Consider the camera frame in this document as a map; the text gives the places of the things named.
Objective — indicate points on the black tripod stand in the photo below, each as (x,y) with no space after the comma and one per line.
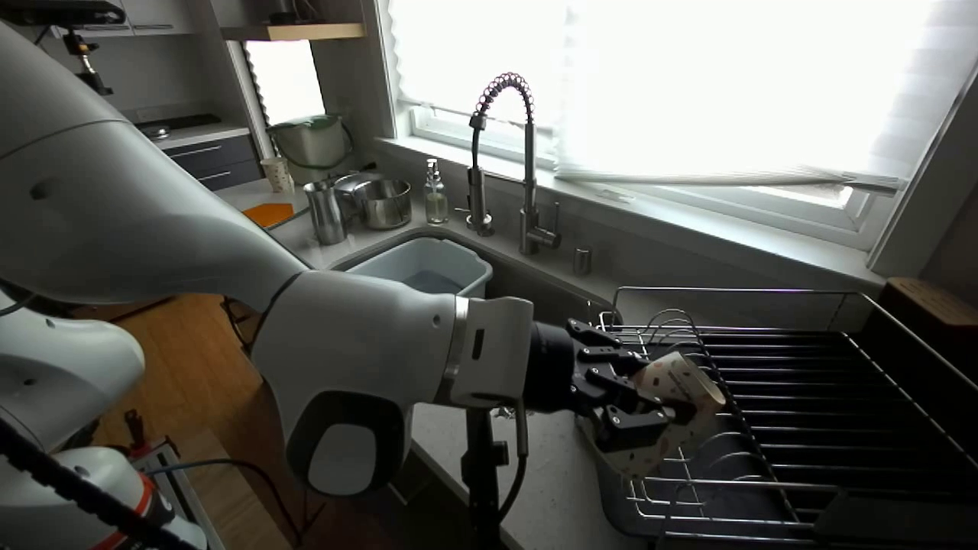
(480,479)

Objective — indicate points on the wooden wall shelf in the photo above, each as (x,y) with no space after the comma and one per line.
(293,30)

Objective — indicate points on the orange flat object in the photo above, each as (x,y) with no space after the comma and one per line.
(269,215)

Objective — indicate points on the brown wooden board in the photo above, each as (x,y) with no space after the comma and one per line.
(934,300)

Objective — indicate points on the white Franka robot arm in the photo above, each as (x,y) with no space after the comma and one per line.
(103,204)

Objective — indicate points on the metal pitcher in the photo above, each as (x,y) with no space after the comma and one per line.
(324,215)

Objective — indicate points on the pale green plastic bin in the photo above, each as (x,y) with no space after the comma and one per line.
(310,140)

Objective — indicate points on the clear soap pump dispenser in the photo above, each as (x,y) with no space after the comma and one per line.
(436,192)

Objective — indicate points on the round metal pot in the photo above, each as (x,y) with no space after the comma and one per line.
(388,204)

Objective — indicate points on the undermount kitchen sink basin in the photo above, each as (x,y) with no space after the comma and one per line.
(539,295)

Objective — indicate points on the spring neck metal faucet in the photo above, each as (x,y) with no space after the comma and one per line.
(529,155)

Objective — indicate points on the grey drawer cabinet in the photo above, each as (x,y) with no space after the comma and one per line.
(203,158)

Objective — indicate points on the speckled paper cup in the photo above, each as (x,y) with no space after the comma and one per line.
(685,383)

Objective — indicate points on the white plastic wash tub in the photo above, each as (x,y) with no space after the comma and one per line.
(447,256)

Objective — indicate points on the pleated white window blind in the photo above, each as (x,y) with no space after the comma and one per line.
(753,93)

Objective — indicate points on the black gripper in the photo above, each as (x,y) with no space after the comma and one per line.
(555,369)

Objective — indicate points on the bright white window blind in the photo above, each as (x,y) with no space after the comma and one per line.
(469,51)

